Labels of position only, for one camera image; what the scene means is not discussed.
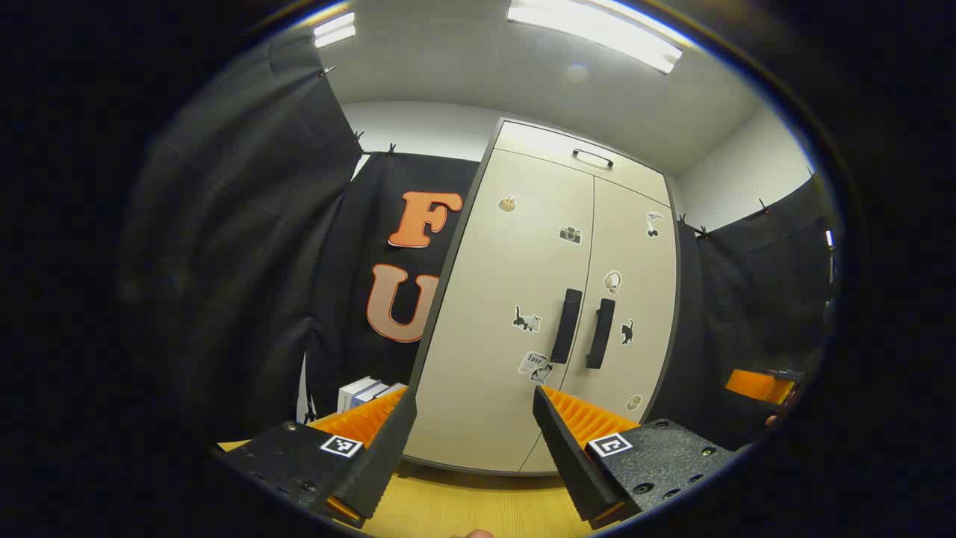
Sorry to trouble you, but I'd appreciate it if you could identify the long ceiling light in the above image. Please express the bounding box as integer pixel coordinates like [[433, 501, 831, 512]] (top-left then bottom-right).
[[506, 0, 684, 75]]

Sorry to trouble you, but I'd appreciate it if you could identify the small ceiling light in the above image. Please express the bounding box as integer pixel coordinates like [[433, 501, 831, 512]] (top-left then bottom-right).
[[312, 11, 358, 49]]

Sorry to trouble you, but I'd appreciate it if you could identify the beige double-door shoe cabinet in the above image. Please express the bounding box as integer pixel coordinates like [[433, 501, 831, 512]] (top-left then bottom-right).
[[403, 116, 682, 477]]

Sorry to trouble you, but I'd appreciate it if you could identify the beige cabinet door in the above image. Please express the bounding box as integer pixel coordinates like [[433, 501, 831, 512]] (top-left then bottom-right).
[[519, 176, 679, 475], [407, 148, 596, 475]]

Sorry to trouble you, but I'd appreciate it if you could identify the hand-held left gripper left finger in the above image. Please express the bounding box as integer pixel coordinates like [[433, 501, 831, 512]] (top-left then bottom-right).
[[215, 386, 419, 529]]

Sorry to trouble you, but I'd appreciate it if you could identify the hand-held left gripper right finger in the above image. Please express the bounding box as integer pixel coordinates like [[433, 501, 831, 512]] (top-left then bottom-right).
[[532, 385, 752, 531]]

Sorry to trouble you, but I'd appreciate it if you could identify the black backdrop cloth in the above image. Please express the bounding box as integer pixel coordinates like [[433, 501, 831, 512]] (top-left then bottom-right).
[[118, 26, 839, 468]]

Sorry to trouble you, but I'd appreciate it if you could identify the black door handle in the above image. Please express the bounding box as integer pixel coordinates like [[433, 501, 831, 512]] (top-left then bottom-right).
[[585, 297, 617, 371], [550, 288, 583, 365]]

